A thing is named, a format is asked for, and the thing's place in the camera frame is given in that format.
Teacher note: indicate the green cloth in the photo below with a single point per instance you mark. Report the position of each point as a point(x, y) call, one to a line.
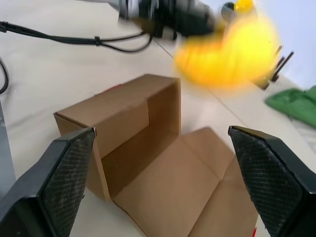
point(293, 106)

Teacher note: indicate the brown cardboard box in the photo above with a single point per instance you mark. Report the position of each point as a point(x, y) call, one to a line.
point(153, 160)

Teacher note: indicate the small yellow plastic item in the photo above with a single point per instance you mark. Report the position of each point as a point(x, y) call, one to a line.
point(243, 5)

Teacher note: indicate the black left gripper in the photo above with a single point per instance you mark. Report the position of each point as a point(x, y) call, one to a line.
point(177, 17)

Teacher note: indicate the grey flat panel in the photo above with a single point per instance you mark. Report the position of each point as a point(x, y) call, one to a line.
point(5, 153)

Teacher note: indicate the dark metal stand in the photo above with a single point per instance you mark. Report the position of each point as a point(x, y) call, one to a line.
point(279, 66)

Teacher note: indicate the yellow soft toy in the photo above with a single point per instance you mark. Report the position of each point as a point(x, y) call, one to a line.
point(229, 51)

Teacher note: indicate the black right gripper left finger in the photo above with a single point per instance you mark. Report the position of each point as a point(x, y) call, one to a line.
point(49, 177)

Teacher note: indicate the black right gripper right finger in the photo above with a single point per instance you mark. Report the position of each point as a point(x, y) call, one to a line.
point(271, 177)

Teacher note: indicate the dark grey cup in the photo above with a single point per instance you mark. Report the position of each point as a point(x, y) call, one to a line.
point(227, 11)

